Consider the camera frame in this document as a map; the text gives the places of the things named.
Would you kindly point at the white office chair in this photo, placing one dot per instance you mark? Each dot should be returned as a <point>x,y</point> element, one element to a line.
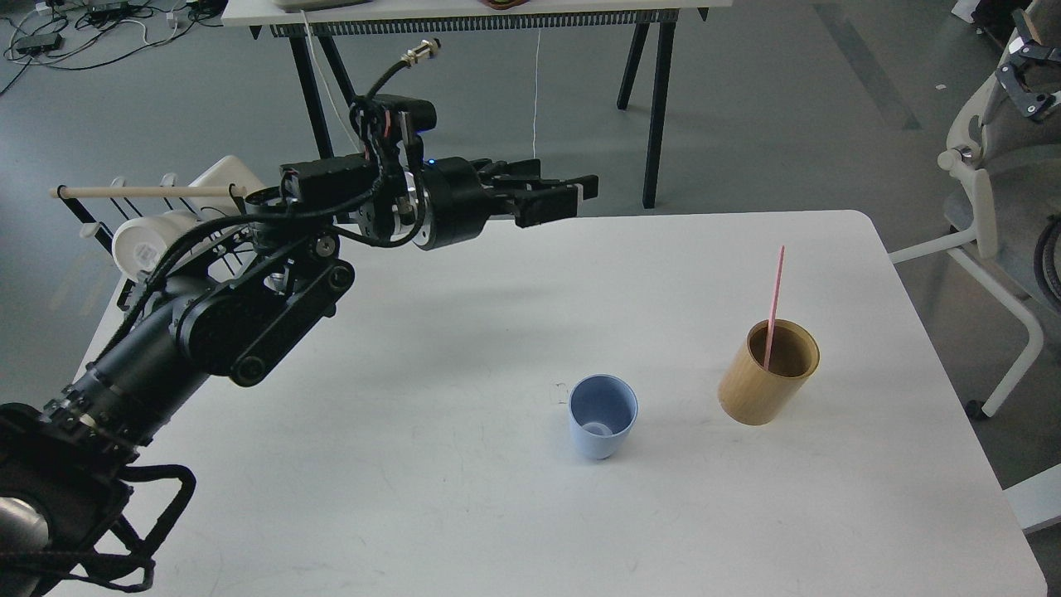
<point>1005,222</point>

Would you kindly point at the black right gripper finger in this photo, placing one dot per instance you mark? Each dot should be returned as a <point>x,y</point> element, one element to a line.
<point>1033,105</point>
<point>1026,47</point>

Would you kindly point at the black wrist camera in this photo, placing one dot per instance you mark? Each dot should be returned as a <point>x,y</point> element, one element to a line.
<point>388,117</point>

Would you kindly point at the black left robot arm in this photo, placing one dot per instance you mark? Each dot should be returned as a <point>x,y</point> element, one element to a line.
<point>230,299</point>

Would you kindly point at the black wire dish rack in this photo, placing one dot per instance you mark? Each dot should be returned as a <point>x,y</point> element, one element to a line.
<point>129,209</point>

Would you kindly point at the white mug on rack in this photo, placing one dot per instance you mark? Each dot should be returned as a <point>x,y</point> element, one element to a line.
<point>138,244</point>

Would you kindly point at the wooden rack dowel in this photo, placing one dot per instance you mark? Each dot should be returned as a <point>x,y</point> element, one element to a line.
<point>67,192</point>

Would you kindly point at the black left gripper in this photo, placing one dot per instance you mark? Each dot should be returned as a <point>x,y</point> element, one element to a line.
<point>458,197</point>

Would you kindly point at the blue plastic cup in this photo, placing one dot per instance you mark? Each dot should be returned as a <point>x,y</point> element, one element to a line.
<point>602,410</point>

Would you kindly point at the bamboo cylinder holder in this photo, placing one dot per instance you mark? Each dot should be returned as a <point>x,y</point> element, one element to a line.
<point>761,380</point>

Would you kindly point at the white cutting board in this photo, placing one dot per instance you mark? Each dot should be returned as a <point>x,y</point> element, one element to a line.
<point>228,171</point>

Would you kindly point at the background white table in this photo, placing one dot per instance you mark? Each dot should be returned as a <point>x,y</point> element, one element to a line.
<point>407,17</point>

